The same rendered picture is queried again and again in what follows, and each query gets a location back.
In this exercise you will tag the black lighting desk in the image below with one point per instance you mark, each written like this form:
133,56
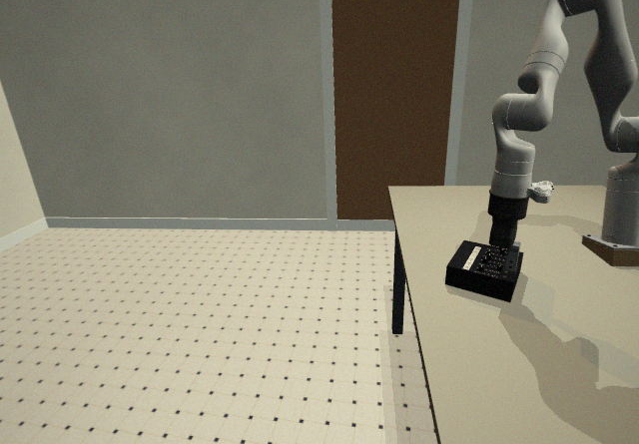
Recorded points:
480,268

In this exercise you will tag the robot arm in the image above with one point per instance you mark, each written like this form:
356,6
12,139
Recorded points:
611,72

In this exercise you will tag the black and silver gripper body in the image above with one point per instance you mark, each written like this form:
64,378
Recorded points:
508,201

